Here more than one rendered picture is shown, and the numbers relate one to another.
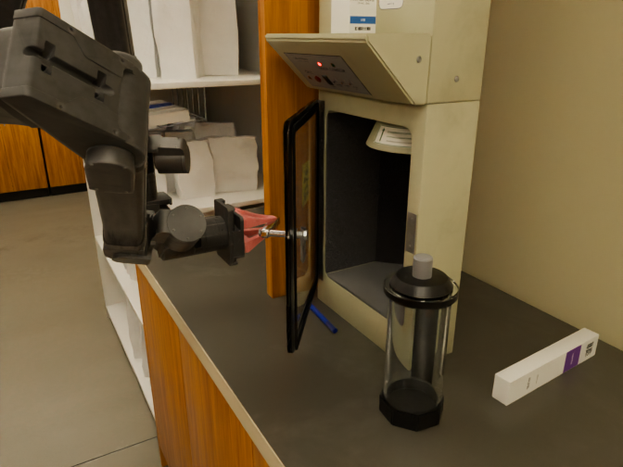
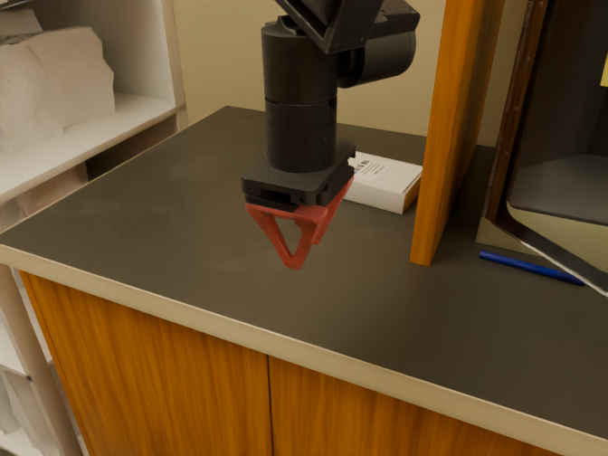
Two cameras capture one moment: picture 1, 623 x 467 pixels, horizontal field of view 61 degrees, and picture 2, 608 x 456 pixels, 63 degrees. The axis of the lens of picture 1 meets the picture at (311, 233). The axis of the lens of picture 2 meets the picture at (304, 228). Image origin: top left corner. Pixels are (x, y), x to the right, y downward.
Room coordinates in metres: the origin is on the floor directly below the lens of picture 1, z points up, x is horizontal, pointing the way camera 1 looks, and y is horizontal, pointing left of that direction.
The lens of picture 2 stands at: (0.73, 0.57, 1.37)
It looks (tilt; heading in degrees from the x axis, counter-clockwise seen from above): 32 degrees down; 324
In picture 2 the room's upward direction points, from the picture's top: straight up
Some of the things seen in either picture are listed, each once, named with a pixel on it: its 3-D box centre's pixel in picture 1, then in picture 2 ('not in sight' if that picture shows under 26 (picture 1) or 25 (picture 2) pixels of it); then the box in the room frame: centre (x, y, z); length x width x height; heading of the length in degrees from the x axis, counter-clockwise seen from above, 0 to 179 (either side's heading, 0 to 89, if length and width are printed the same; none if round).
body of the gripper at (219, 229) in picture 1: (211, 233); not in sight; (0.82, 0.17, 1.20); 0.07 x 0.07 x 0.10; 30
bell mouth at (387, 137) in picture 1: (414, 130); not in sight; (0.98, -0.19, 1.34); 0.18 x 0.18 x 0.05
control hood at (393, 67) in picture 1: (337, 65); not in sight; (0.92, -0.04, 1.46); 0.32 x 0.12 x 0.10; 30
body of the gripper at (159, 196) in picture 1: (142, 189); (301, 137); (1.04, 0.35, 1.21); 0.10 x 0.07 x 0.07; 120
